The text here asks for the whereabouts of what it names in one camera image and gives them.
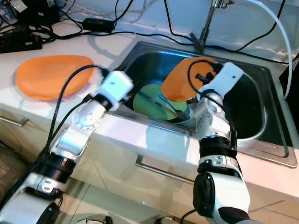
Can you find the orange plastic bowl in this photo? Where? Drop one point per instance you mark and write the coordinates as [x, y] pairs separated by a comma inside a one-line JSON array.
[[177, 81]]

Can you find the metal fork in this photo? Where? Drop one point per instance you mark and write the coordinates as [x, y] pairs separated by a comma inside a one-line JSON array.
[[163, 101]]

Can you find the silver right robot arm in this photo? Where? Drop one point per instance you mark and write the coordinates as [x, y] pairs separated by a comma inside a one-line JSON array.
[[215, 121]]

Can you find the white kitchen base cabinet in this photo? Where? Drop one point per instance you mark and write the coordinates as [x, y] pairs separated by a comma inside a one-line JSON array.
[[112, 149]]

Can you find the small steel bowl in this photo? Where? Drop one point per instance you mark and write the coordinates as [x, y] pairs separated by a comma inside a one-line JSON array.
[[191, 117]]

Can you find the metal sink faucet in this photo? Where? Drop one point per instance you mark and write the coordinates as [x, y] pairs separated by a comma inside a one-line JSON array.
[[205, 28]]

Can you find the dark chopstick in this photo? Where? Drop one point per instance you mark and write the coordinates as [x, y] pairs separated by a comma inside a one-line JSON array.
[[161, 105]]

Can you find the stainless steel sink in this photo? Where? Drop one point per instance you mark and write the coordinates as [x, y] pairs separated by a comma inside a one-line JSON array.
[[257, 112]]

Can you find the green plate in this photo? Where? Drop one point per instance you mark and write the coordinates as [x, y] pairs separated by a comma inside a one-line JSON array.
[[145, 105]]

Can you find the black box-shaped object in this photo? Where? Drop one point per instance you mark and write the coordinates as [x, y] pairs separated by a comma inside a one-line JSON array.
[[292, 79]]

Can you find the black power strip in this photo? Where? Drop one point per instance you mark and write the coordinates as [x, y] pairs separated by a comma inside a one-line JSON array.
[[18, 43]]

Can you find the white plug adapter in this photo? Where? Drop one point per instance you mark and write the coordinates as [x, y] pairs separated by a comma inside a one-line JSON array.
[[19, 5]]

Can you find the black power adapter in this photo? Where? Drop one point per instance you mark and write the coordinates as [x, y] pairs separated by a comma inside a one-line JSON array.
[[100, 24]]

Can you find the orange plastic plate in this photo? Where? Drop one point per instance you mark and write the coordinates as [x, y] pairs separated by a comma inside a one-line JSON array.
[[51, 77]]

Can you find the black electronic device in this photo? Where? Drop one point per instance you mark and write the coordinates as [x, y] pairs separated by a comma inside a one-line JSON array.
[[42, 11]]

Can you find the black left robot foot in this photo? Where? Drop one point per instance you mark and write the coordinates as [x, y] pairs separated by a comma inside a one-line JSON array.
[[92, 220]]

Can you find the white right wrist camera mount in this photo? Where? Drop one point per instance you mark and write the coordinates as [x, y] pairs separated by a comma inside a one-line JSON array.
[[226, 77]]

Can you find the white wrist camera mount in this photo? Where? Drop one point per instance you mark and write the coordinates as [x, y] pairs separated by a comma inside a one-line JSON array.
[[226, 77], [117, 86]]

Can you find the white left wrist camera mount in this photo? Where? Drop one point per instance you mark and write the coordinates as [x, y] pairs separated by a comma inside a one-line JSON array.
[[117, 86]]

